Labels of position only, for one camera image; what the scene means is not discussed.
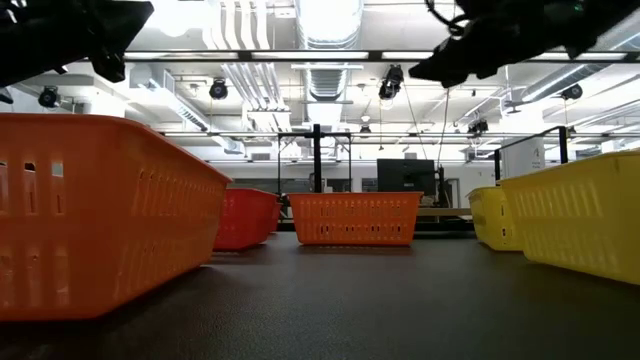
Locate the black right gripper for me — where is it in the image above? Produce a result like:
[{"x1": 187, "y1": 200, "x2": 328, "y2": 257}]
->
[{"x1": 408, "y1": 0, "x2": 640, "y2": 89}]

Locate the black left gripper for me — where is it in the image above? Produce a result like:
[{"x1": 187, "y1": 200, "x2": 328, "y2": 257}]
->
[{"x1": 0, "y1": 0, "x2": 155, "y2": 89}]

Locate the yellow plastic basket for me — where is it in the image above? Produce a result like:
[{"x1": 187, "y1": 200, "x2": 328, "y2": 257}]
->
[
  {"x1": 501, "y1": 149, "x2": 640, "y2": 286},
  {"x1": 466, "y1": 185, "x2": 524, "y2": 252}
]

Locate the orange plastic basket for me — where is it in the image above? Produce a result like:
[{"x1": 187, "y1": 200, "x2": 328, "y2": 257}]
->
[
  {"x1": 288, "y1": 191, "x2": 425, "y2": 247},
  {"x1": 0, "y1": 112, "x2": 234, "y2": 322}
]

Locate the red plastic basket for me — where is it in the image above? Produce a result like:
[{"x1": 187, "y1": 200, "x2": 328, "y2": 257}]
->
[
  {"x1": 269, "y1": 201, "x2": 284, "y2": 234},
  {"x1": 213, "y1": 187, "x2": 279, "y2": 252}
]

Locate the light wooden shelf board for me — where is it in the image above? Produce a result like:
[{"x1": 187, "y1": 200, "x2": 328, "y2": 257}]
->
[{"x1": 417, "y1": 207, "x2": 474, "y2": 218}]

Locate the black computer monitor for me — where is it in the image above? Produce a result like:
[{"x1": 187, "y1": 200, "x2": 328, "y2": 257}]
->
[{"x1": 376, "y1": 158, "x2": 438, "y2": 197}]

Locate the black table mat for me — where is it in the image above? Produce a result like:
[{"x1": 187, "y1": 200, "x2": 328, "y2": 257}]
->
[{"x1": 0, "y1": 229, "x2": 640, "y2": 360}]

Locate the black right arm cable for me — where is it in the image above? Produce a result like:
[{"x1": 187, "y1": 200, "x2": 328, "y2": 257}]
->
[{"x1": 424, "y1": 0, "x2": 469, "y2": 38}]

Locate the silver ventilation duct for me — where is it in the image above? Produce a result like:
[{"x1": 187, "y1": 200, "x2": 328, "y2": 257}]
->
[{"x1": 293, "y1": 0, "x2": 365, "y2": 101}]

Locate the black metal table frame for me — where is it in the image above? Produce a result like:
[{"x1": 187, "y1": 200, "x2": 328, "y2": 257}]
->
[{"x1": 276, "y1": 123, "x2": 571, "y2": 234}]

